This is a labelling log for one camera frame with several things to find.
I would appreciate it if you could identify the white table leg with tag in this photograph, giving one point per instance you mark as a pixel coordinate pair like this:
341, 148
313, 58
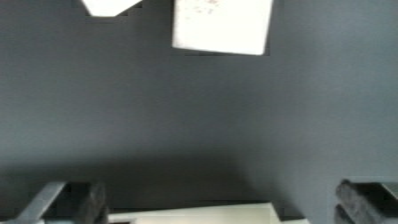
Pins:
222, 25

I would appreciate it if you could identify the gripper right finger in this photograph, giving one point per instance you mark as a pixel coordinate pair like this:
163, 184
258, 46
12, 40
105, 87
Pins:
368, 203

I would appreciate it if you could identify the white square table top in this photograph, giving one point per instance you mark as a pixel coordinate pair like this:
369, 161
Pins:
254, 213

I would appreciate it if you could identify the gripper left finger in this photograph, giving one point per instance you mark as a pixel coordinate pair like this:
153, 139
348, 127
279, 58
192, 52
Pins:
69, 203

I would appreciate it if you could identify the white leg right rear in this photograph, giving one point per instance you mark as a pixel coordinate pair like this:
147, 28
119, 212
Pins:
107, 8

